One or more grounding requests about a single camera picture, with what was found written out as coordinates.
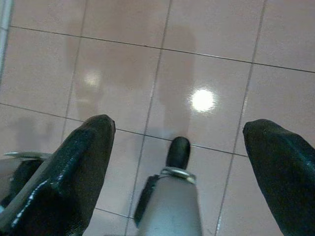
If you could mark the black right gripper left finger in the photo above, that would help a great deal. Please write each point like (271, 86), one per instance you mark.
(61, 186)

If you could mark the silver robot leg black foot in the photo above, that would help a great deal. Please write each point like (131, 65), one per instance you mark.
(172, 209)

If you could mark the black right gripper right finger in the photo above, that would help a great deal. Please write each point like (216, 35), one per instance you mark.
(288, 177)

